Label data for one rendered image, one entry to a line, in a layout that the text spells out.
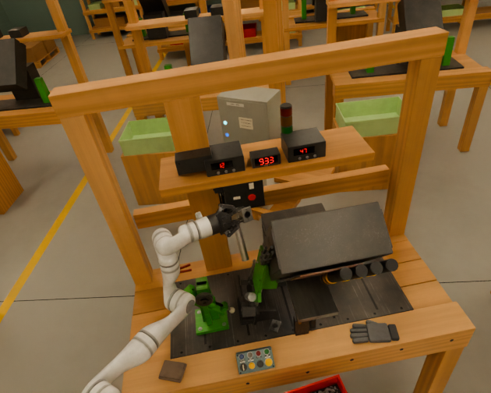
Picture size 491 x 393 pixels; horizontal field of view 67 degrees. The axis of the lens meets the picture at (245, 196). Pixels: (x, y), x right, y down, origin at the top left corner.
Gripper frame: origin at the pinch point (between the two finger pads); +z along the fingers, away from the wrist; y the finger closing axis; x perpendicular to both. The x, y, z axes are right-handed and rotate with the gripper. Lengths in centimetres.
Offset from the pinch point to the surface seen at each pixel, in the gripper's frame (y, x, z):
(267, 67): 51, 1, 23
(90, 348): -108, 145, -82
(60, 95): 56, 26, -48
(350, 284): -55, 7, 50
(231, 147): 23.2, 17.1, 8.2
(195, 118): 38.2, 16.7, -4.0
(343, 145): 13, 2, 53
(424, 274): -59, -6, 85
